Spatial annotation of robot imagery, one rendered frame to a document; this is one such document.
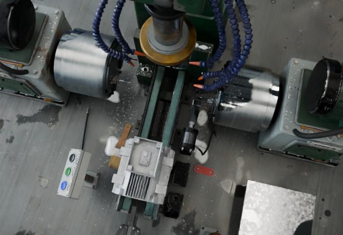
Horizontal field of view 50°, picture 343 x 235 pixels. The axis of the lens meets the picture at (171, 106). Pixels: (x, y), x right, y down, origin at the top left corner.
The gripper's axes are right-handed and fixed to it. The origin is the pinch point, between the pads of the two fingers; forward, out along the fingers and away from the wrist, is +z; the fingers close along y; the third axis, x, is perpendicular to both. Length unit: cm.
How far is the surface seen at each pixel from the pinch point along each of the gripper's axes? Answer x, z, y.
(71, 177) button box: -4.4, 8.6, 23.8
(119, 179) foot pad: -3.4, 11.4, 7.1
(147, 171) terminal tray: -6.7, 16.5, -2.0
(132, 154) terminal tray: -6.1, 20.9, 4.4
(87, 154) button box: -1.6, 17.2, 21.0
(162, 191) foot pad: -3.5, 10.7, -8.4
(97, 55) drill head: -7, 53, 25
